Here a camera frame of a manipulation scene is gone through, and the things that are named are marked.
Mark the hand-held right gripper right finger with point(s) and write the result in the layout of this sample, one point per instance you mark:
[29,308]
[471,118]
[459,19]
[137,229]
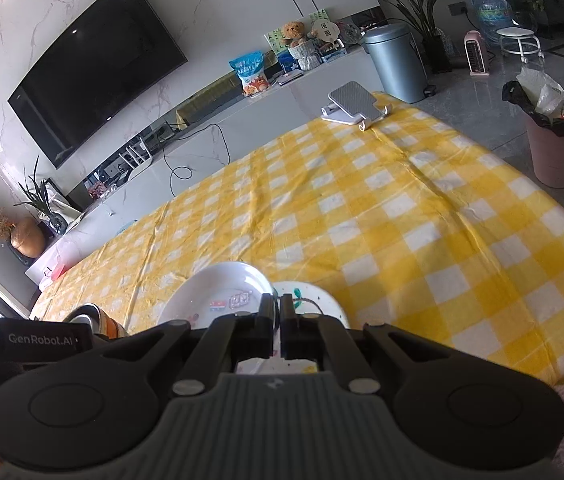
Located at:
[287,310]

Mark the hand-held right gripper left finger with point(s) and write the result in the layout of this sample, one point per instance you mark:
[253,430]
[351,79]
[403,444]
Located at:
[267,310]

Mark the white fruit-pattern plate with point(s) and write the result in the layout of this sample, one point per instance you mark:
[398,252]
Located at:
[322,305]

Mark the small white printed plate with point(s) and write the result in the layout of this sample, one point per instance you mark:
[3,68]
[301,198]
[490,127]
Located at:
[212,285]

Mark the steel bowl with orange outside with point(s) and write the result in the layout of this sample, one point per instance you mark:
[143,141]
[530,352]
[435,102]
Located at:
[107,322]

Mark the red box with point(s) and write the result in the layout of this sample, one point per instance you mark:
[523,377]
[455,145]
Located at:
[56,271]

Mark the yellow checkered tablecloth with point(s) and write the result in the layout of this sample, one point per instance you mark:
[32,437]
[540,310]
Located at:
[362,220]

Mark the orange round vase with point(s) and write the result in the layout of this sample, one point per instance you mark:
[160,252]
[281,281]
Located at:
[28,237]

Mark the green plant in glass vase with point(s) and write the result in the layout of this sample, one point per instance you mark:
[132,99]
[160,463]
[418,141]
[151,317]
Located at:
[42,205]

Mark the white television cabinet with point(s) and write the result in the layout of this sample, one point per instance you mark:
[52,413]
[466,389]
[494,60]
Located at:
[262,120]

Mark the white router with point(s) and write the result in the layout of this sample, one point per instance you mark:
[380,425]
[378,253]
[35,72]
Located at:
[139,157]

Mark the grey phone stand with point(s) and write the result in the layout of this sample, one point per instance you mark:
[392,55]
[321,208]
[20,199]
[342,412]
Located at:
[354,100]

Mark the blue snack bag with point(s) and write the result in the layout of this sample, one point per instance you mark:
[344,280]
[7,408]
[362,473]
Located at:
[249,75]

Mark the teddy bear in basket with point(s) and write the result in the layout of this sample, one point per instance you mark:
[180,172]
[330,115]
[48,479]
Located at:
[302,47]

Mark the grey cylindrical trash bin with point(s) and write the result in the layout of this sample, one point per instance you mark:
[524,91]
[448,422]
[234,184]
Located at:
[397,65]

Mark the round paper fan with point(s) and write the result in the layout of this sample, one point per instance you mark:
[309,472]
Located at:
[325,30]

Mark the black television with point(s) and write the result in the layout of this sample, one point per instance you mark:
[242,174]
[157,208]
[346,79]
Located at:
[97,67]

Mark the pink bin with black bag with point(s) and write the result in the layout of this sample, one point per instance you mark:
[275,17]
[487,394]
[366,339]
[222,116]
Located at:
[554,155]

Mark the tall potted plant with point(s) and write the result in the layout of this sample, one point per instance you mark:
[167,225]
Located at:
[434,35]

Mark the pink space heater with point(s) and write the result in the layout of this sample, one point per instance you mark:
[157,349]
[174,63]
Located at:
[478,55]

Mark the white round stool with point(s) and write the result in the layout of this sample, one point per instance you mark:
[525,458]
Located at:
[514,34]

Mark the blue water jug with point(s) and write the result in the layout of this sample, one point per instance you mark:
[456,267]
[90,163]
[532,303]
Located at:
[492,7]

